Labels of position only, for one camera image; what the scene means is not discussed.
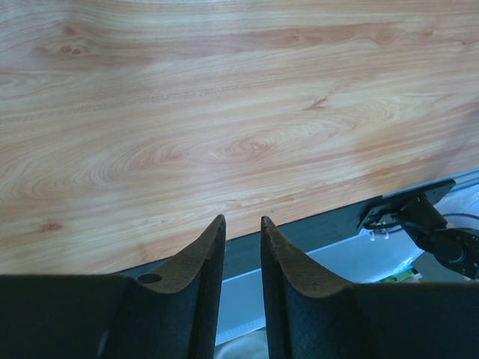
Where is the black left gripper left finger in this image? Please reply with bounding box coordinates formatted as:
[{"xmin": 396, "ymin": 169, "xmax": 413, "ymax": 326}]
[{"xmin": 1, "ymin": 215, "xmax": 226, "ymax": 358}]

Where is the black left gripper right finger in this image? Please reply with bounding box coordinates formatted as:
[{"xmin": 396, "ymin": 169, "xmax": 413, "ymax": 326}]
[{"xmin": 260, "ymin": 217, "xmax": 478, "ymax": 358}]

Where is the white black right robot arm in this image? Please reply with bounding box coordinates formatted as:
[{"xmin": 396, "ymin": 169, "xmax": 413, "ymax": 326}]
[{"xmin": 394, "ymin": 196, "xmax": 478, "ymax": 280}]

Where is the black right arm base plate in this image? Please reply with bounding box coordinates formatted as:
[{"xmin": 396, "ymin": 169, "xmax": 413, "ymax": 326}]
[{"xmin": 356, "ymin": 180, "xmax": 456, "ymax": 229}]

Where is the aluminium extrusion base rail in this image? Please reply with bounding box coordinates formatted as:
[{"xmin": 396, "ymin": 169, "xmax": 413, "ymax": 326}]
[{"xmin": 383, "ymin": 168, "xmax": 479, "ymax": 197}]

